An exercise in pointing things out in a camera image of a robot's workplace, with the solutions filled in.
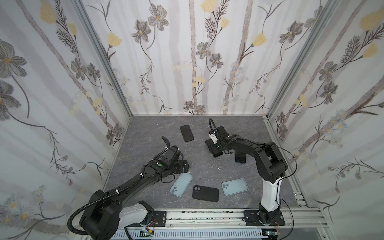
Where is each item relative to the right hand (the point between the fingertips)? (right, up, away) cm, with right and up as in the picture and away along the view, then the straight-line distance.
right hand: (211, 143), depth 98 cm
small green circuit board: (-35, -42, -26) cm, 61 cm away
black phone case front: (-5, -27, -15) cm, 31 cm away
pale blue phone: (-19, -23, -12) cm, 32 cm away
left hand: (-18, -10, -15) cm, 25 cm away
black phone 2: (+19, -9, 0) cm, 21 cm away
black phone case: (-17, +6, +16) cm, 24 cm away
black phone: (+3, +9, -17) cm, 20 cm away
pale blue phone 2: (+12, -24, -12) cm, 30 cm away
